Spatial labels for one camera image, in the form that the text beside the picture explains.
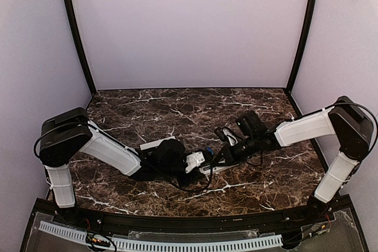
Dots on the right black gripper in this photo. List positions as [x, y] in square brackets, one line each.
[231, 151]

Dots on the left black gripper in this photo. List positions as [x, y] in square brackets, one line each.
[183, 180]

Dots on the white remote control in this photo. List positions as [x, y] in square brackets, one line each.
[206, 169]

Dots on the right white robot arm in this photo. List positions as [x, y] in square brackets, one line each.
[354, 125]

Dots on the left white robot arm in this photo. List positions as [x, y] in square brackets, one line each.
[72, 132]

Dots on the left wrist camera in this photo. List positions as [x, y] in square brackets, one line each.
[194, 160]

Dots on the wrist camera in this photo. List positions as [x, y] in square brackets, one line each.
[194, 160]
[226, 135]

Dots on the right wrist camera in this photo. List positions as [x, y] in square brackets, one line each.
[226, 135]

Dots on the right grey cable duct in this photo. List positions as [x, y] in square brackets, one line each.
[124, 244]

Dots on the grey cable duct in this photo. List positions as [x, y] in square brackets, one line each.
[91, 240]
[124, 244]

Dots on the black front rail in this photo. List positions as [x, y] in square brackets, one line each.
[284, 221]

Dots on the left grey cable duct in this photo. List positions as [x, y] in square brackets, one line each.
[91, 240]

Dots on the right black frame post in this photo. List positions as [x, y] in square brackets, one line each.
[301, 45]

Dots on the black frame post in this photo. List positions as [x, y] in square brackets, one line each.
[75, 33]
[301, 45]

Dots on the left black frame post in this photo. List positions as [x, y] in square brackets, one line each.
[75, 33]

